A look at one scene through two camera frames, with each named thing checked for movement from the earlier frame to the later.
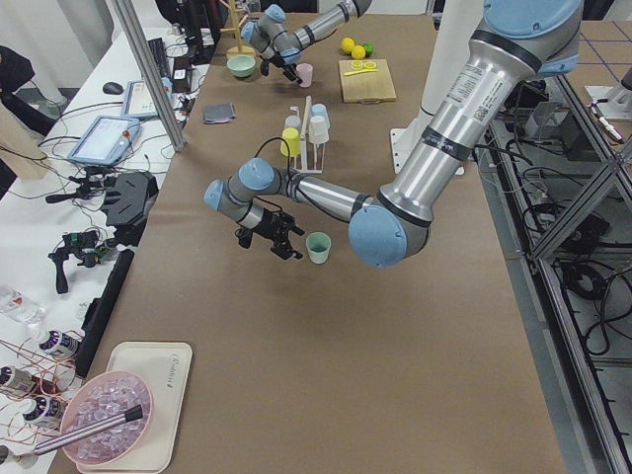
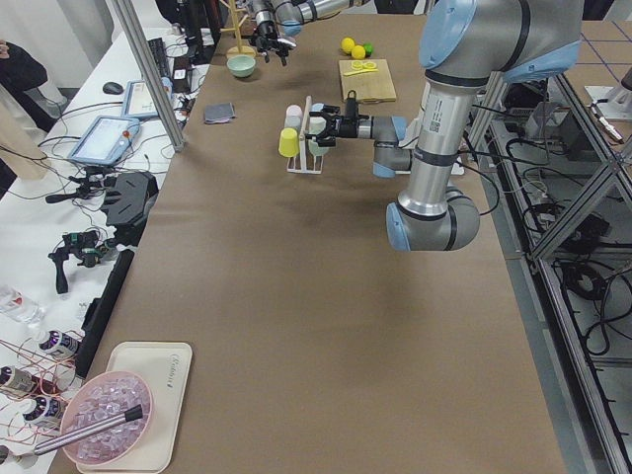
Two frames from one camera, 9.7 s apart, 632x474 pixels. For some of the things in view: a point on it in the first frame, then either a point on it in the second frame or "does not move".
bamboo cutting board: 366,87 does not move
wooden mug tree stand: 239,15 does not move
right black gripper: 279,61 → 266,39
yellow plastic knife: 355,72 does not move
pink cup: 305,73 → 294,111
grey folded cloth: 217,114 does not move
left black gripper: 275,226 → 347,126
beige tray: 164,365 does not move
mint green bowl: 241,65 does not move
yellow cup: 291,137 does not move
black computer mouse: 113,88 does not move
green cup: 318,245 → 317,124
